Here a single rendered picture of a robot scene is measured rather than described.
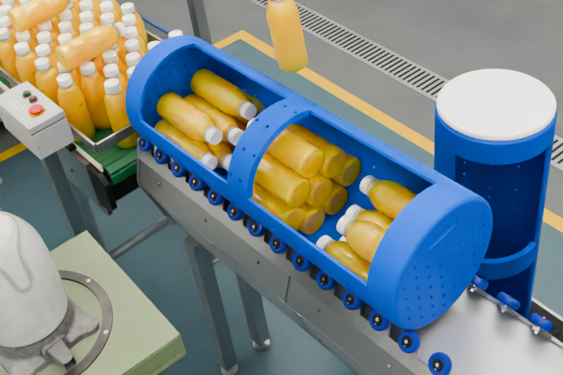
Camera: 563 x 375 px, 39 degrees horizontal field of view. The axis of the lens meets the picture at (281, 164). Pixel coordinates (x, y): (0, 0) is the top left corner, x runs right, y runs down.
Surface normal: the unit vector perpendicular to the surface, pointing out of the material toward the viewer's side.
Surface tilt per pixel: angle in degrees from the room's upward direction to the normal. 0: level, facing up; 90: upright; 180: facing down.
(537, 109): 0
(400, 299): 90
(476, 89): 0
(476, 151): 90
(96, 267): 1
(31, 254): 71
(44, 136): 90
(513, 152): 90
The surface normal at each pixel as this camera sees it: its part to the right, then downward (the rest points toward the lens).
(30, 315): 0.57, 0.51
